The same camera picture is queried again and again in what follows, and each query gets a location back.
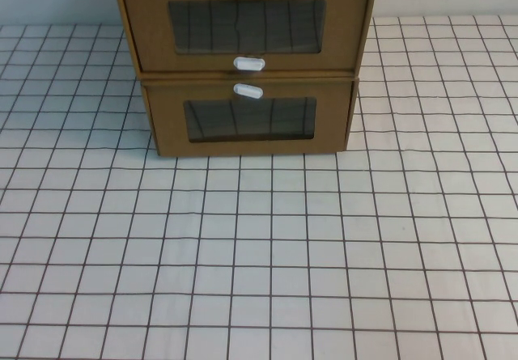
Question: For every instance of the brown cardboard drawer with window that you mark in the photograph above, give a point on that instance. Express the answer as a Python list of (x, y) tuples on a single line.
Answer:
[(166, 117), (145, 32)]

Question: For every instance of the white grid tablecloth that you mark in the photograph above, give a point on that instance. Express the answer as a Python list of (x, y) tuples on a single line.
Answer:
[(283, 255)]

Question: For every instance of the lower cardboard drawer with window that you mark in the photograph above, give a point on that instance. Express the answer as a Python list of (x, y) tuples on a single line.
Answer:
[(355, 113)]

